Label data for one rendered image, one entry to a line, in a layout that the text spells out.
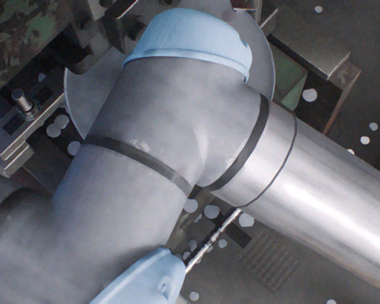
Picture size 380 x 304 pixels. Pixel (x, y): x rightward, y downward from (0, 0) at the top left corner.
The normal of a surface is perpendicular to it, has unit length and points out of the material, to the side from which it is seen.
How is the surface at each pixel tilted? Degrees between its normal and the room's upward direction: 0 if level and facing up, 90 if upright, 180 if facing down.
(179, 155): 42
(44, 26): 90
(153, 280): 26
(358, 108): 0
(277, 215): 68
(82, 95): 0
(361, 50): 0
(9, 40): 90
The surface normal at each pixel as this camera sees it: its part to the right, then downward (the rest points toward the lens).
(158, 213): 0.69, 0.11
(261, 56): -0.05, -0.33
